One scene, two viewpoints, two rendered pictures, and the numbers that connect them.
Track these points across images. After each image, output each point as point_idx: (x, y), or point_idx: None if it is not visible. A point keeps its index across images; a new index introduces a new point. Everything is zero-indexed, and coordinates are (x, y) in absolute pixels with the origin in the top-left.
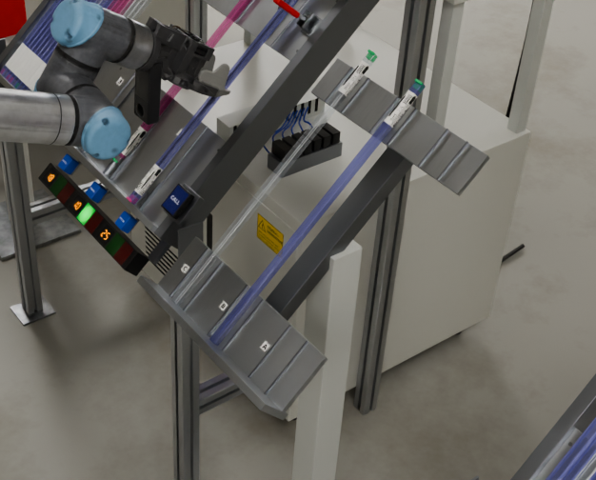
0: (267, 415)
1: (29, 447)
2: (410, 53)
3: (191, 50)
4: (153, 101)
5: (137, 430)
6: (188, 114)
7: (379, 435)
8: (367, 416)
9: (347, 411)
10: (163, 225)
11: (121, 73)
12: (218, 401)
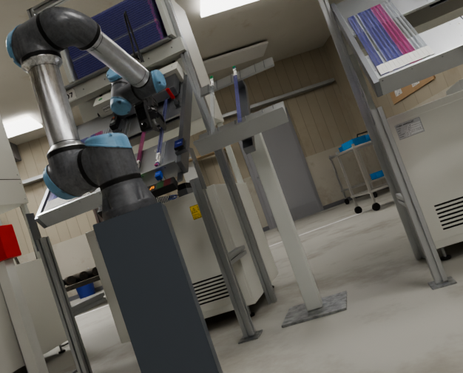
0: None
1: None
2: (208, 118)
3: (152, 98)
4: (149, 117)
5: None
6: (153, 146)
7: (289, 298)
8: (277, 301)
9: (269, 305)
10: (177, 158)
11: None
12: (234, 259)
